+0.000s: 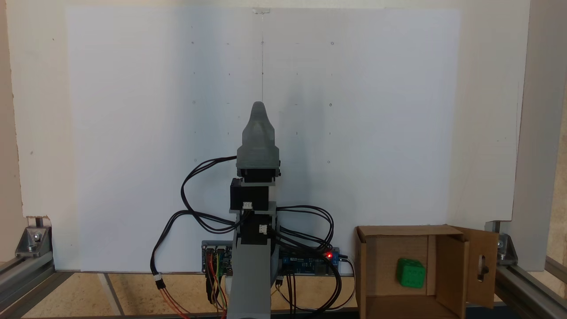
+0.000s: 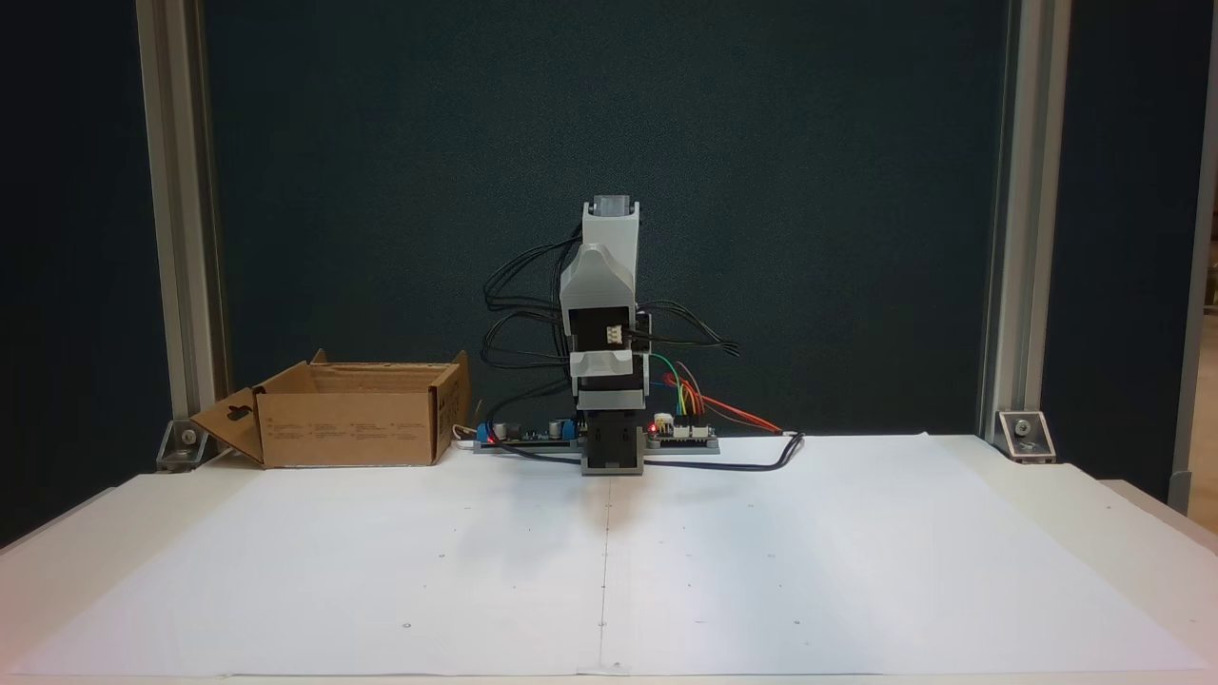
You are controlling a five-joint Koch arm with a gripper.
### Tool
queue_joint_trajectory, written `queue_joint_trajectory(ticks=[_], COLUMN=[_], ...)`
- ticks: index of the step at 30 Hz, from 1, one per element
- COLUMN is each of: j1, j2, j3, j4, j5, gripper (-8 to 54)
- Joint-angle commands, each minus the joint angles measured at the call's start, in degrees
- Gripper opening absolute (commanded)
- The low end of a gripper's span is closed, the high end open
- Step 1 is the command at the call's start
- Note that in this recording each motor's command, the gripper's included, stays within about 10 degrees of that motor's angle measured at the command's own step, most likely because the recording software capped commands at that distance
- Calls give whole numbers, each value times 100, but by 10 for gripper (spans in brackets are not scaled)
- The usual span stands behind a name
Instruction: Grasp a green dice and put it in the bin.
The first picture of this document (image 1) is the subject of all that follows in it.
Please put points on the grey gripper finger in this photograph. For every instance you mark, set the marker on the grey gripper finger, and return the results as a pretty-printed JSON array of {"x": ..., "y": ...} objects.
[{"x": 258, "y": 137}]

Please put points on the green dice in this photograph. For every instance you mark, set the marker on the green dice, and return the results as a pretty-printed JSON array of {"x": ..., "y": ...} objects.
[{"x": 411, "y": 273}]

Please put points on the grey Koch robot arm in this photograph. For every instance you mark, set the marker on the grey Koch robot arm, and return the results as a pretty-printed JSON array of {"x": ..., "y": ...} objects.
[{"x": 250, "y": 283}]

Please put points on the blue circuit board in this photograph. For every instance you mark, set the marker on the blue circuit board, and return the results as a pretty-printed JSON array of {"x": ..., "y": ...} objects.
[{"x": 305, "y": 262}]

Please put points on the white paper sheet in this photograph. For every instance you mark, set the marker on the white paper sheet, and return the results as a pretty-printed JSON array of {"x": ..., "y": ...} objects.
[
  {"x": 376, "y": 110},
  {"x": 133, "y": 110}
]

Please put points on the clear tape piece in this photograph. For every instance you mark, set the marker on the clear tape piece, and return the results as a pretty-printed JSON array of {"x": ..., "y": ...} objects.
[{"x": 261, "y": 10}]

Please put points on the brown cardboard box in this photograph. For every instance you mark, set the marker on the brown cardboard box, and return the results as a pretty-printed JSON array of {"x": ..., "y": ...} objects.
[{"x": 381, "y": 266}]

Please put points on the metal corner bracket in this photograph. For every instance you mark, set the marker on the metal corner bracket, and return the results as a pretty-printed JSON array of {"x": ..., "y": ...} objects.
[
  {"x": 506, "y": 248},
  {"x": 33, "y": 239}
]

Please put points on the aluminium frame rail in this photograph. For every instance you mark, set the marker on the aluminium frame rail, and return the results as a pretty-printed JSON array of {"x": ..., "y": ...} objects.
[
  {"x": 531, "y": 288},
  {"x": 26, "y": 283}
]

